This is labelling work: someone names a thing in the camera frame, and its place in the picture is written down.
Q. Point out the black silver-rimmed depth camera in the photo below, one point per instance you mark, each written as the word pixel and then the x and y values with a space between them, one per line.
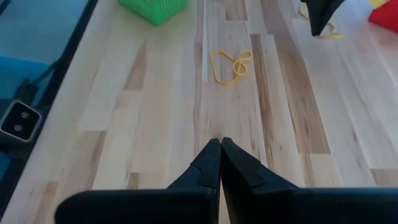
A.
pixel 20 121

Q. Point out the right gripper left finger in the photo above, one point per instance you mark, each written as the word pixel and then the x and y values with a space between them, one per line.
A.
pixel 140 208

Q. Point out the red plastic basket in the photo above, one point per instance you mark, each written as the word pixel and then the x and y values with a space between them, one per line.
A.
pixel 387 17

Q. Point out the green plastic basket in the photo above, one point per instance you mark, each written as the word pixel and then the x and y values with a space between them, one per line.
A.
pixel 155 11

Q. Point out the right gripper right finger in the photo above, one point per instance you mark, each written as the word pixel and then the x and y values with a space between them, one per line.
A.
pixel 311 208

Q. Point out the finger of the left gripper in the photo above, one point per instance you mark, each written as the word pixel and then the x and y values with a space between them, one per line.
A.
pixel 312 12
pixel 329 11

